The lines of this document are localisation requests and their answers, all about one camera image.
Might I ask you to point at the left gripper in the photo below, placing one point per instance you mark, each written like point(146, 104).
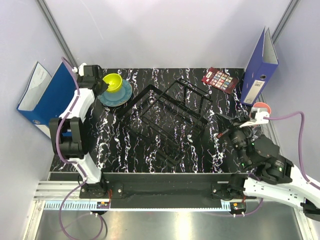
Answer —
point(104, 86)

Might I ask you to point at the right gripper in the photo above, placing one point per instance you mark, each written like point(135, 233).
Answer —
point(231, 124)

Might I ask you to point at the yellow bowl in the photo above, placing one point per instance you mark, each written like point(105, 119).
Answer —
point(114, 82)

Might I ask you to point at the teal scalloped plate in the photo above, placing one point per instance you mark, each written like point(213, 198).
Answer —
point(117, 98)

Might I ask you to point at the pink plastic cup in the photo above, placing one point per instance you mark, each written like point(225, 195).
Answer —
point(262, 105)

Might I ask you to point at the black wire dish rack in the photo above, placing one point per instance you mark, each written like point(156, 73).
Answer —
point(170, 121)

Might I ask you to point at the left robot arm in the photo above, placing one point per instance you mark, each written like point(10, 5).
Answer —
point(68, 132)

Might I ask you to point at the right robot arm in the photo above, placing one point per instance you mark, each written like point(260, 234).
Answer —
point(275, 177)

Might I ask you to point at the blue binder left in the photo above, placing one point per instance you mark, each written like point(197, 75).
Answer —
point(46, 96)

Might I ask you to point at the dark red card booklet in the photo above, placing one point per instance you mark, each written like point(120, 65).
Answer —
point(220, 80)

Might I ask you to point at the purple binder right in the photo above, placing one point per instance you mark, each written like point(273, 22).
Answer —
point(261, 67)

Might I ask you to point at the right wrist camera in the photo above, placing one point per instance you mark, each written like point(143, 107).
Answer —
point(258, 116)

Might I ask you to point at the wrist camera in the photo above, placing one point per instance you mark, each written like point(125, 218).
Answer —
point(258, 116)
point(79, 70)

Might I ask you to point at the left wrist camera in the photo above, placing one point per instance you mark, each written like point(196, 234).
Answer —
point(79, 70)

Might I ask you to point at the white cable duct rail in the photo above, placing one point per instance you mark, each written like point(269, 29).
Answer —
point(146, 205)

